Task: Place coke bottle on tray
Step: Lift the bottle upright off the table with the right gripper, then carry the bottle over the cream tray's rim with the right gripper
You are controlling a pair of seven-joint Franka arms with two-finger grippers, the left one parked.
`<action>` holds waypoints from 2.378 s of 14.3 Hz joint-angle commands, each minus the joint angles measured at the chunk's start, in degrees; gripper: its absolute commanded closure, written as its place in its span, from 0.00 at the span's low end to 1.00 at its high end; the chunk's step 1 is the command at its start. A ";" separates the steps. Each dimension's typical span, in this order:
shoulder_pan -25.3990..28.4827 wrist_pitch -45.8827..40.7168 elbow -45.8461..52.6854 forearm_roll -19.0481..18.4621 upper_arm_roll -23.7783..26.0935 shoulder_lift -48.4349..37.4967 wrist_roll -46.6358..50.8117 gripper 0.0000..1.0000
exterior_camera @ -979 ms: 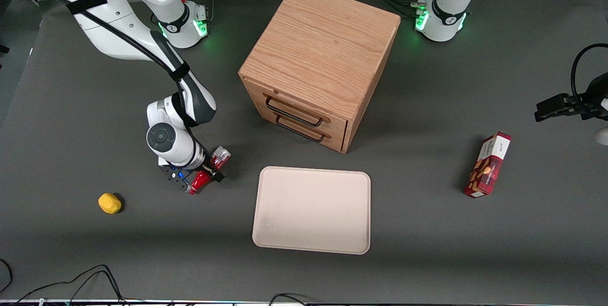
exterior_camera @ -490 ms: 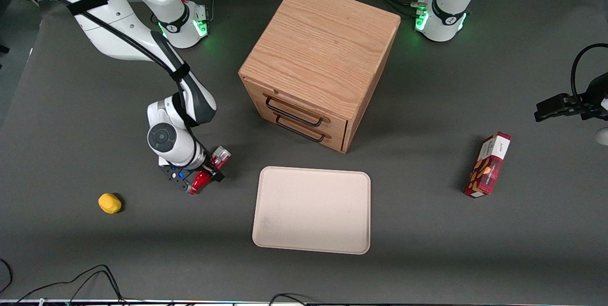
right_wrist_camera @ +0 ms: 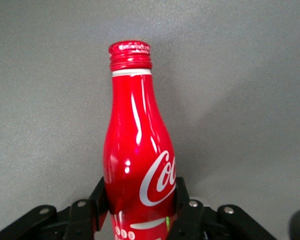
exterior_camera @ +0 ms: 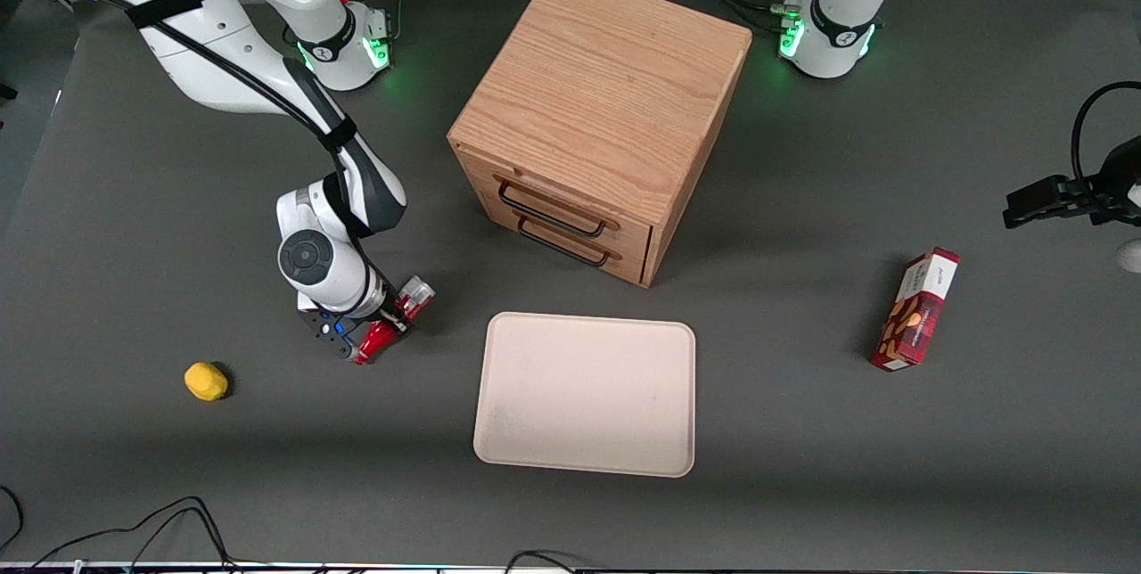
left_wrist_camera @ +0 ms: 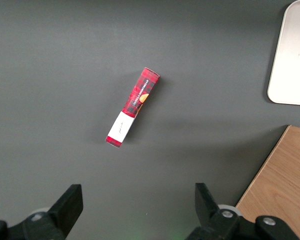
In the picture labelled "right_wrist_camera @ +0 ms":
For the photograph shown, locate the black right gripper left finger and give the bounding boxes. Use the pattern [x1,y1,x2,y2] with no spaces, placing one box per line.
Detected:
[0,176,110,240]

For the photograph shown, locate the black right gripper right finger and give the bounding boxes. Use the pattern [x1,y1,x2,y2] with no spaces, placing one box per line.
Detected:
[166,176,278,240]

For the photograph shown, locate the red coke bottle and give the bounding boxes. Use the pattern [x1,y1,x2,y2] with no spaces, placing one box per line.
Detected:
[102,39,178,240]

